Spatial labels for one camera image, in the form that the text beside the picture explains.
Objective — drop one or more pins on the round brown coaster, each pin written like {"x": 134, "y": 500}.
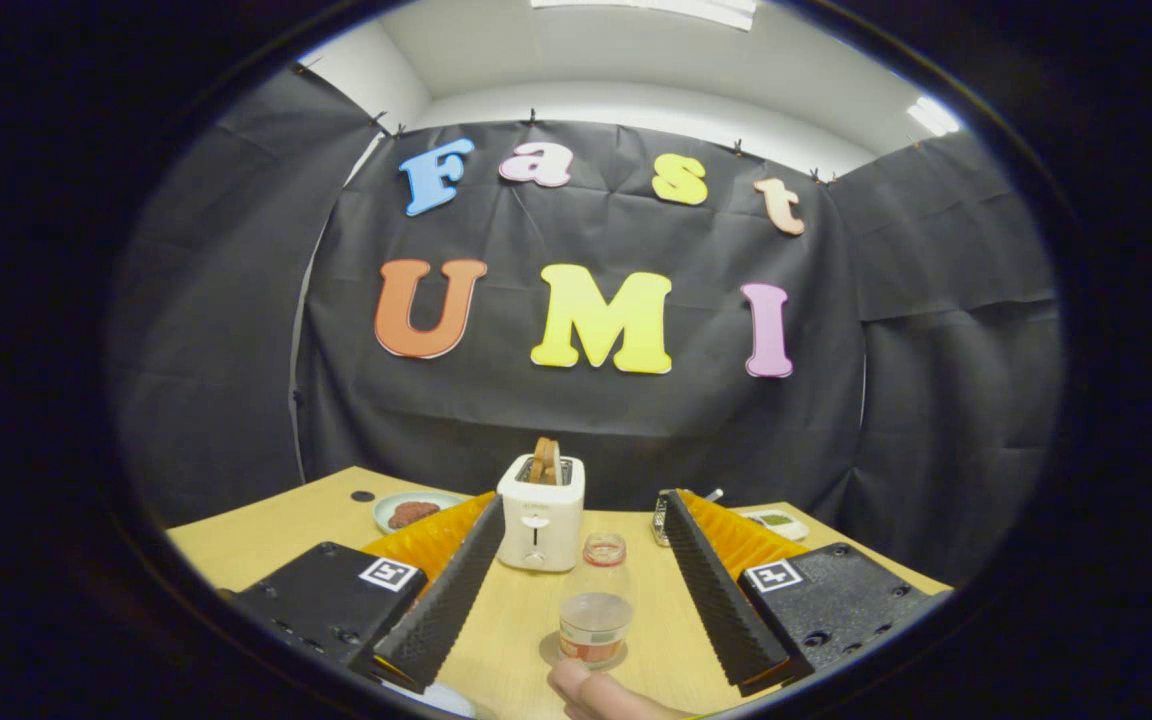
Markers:
{"x": 548, "y": 650}

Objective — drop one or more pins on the black backdrop cloth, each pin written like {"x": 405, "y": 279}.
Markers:
{"x": 586, "y": 420}

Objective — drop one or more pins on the brown meat slice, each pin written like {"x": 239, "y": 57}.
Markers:
{"x": 414, "y": 514}

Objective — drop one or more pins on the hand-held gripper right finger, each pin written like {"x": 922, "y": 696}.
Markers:
{"x": 726, "y": 600}

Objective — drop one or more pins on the long ceiling light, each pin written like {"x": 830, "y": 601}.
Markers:
{"x": 656, "y": 8}

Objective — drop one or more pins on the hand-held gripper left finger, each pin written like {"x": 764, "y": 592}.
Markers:
{"x": 446, "y": 600}

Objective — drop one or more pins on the small white dish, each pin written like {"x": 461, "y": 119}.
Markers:
{"x": 776, "y": 523}

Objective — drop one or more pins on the pale green plate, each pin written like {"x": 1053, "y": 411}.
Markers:
{"x": 383, "y": 512}

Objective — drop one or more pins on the toasted bread slice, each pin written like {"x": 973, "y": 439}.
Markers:
{"x": 547, "y": 460}

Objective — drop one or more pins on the wooden table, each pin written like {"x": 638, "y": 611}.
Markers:
{"x": 516, "y": 620}

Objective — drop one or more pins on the small ceiling light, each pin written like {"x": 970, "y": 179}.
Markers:
{"x": 934, "y": 116}

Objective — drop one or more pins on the clear plastic juice bottle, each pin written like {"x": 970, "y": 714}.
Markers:
{"x": 596, "y": 615}

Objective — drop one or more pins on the white toaster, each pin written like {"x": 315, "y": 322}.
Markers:
{"x": 539, "y": 520}

